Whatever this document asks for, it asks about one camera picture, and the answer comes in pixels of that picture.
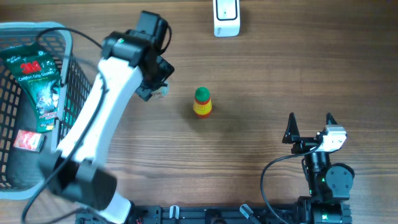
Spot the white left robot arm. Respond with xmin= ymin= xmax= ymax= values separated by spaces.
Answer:
xmin=39 ymin=11 xmax=174 ymax=223

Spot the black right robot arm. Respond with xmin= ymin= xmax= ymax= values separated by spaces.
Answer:
xmin=282 ymin=113 xmax=354 ymax=224

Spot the small red patterned box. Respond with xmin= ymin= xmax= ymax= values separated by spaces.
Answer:
xmin=13 ymin=129 xmax=45 ymax=152

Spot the white barcode scanner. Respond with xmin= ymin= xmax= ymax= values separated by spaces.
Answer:
xmin=213 ymin=0 xmax=241 ymax=37

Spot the grey plastic shopping basket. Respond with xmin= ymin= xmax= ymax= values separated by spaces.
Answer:
xmin=1 ymin=22 xmax=91 ymax=200

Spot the green 3M gloves packet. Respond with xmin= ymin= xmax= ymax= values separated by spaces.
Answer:
xmin=1 ymin=43 xmax=61 ymax=133

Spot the red yellow sauce bottle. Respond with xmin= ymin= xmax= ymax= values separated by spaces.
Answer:
xmin=193 ymin=86 xmax=213 ymax=118

